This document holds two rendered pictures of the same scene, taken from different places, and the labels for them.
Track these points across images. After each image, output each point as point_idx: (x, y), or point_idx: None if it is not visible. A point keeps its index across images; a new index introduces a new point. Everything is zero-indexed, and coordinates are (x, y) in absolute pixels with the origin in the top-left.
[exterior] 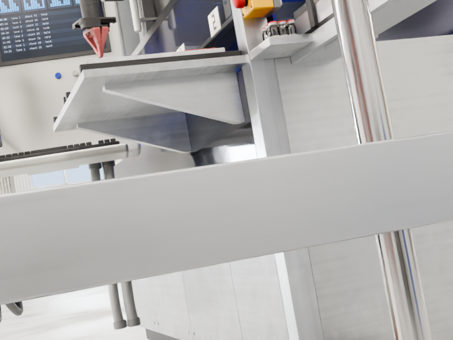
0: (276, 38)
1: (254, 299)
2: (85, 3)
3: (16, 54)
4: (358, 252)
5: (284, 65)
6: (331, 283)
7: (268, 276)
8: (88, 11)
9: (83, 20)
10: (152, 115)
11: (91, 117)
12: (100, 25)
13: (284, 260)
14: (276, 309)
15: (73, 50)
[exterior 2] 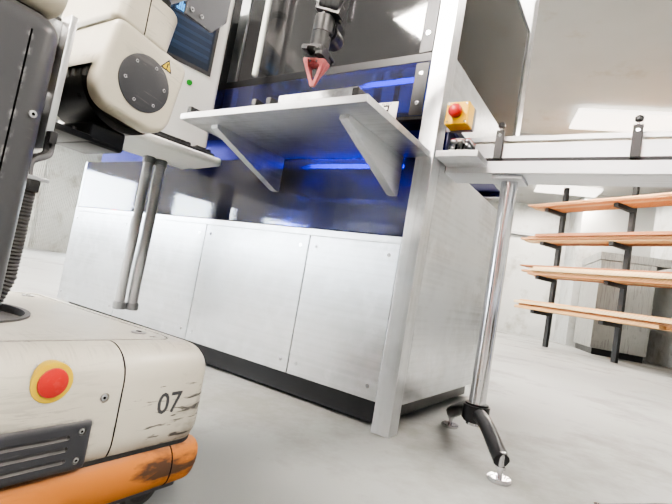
0: (479, 153)
1: (332, 329)
2: (324, 34)
3: None
4: (431, 319)
5: (442, 171)
6: (418, 337)
7: (370, 318)
8: (323, 42)
9: (322, 47)
10: (266, 149)
11: (242, 126)
12: (327, 61)
13: (407, 313)
14: (369, 345)
15: (181, 56)
